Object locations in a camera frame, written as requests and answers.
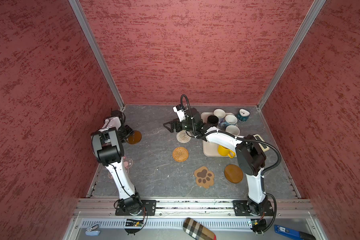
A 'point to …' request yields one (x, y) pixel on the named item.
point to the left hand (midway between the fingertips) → (130, 138)
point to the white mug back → (220, 113)
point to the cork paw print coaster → (204, 177)
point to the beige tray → (209, 149)
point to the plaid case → (197, 231)
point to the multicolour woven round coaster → (183, 137)
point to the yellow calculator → (264, 147)
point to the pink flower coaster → (128, 163)
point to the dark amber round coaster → (134, 138)
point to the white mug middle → (233, 129)
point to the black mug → (213, 120)
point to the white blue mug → (230, 120)
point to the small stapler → (91, 231)
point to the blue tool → (292, 233)
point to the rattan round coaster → (180, 154)
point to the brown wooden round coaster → (233, 173)
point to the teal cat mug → (243, 115)
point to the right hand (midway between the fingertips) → (168, 125)
